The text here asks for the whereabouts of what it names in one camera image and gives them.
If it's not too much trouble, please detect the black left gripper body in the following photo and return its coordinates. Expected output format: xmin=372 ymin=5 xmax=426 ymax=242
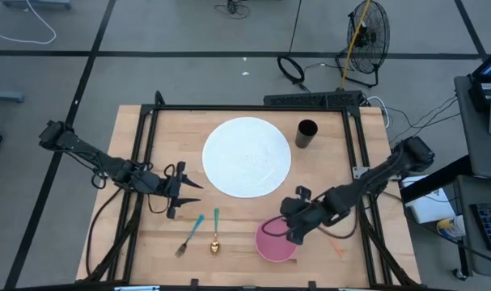
xmin=146 ymin=160 xmax=188 ymax=220

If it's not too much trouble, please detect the gold spoon with green handle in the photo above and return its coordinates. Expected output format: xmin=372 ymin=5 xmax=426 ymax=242
xmin=210 ymin=208 xmax=222 ymax=255

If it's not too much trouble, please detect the black metal table frame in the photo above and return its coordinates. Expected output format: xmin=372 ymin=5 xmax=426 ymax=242
xmin=83 ymin=91 xmax=422 ymax=291

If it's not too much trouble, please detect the fork with blue handle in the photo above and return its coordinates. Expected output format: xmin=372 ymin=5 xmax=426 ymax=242
xmin=174 ymin=213 xmax=205 ymax=259

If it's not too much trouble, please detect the white wipes canister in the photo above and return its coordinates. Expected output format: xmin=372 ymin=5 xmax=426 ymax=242
xmin=435 ymin=214 xmax=467 ymax=241

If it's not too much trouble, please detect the black keyboard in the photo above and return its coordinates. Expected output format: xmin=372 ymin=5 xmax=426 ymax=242
xmin=470 ymin=201 xmax=491 ymax=251

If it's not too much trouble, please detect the grey floor bar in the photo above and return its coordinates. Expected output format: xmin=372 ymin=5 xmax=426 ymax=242
xmin=0 ymin=88 xmax=26 ymax=104

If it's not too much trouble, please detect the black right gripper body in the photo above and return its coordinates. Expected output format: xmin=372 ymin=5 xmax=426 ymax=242
xmin=279 ymin=185 xmax=317 ymax=246

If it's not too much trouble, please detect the black floor fan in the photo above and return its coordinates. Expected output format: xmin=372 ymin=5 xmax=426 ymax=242
xmin=335 ymin=0 xmax=392 ymax=89

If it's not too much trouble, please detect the black support beam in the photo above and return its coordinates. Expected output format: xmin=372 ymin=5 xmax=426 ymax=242
xmin=399 ymin=154 xmax=472 ymax=205

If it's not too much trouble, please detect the white round woven placemat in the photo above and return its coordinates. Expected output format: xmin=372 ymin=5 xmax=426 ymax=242
xmin=201 ymin=116 xmax=293 ymax=199

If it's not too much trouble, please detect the black cylindrical cup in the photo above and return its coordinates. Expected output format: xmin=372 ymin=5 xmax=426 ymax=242
xmin=294 ymin=119 xmax=320 ymax=150

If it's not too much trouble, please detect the black perforated box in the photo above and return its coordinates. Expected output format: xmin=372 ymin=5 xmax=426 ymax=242
xmin=263 ymin=90 xmax=364 ymax=109

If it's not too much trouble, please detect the yellow cable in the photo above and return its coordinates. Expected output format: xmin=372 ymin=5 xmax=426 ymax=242
xmin=340 ymin=0 xmax=372 ymax=91

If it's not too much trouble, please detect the black cable bundle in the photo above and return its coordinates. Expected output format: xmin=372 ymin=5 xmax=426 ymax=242
xmin=213 ymin=0 xmax=252 ymax=20

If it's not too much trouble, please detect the black desk device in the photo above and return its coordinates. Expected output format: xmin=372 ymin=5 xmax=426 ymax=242
xmin=468 ymin=78 xmax=491 ymax=113

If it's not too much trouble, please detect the grey cart base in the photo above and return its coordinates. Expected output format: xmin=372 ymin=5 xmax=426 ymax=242
xmin=0 ymin=0 xmax=73 ymax=10

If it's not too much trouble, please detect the white box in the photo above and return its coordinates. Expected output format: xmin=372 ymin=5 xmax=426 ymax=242
xmin=400 ymin=174 xmax=456 ymax=226

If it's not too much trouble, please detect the black coiled floor cable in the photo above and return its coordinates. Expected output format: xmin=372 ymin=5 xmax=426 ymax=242
xmin=276 ymin=0 xmax=311 ymax=93

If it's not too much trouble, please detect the white floor cable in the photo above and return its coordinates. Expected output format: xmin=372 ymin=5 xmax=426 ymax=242
xmin=0 ymin=0 xmax=57 ymax=45

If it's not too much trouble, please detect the orange drinking straw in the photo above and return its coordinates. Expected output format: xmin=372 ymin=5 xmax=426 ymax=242
xmin=328 ymin=238 xmax=345 ymax=259

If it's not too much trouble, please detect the pink bowl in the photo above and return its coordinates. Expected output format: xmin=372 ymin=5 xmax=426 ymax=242
xmin=254 ymin=217 xmax=298 ymax=264

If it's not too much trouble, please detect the white cable loop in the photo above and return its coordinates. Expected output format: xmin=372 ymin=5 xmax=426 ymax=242
xmin=366 ymin=95 xmax=392 ymax=129

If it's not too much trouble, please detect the grey desk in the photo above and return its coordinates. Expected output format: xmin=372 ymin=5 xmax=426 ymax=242
xmin=454 ymin=75 xmax=491 ymax=182

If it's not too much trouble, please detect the silver label plate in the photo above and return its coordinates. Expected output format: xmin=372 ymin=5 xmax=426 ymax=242
xmin=113 ymin=285 xmax=161 ymax=291

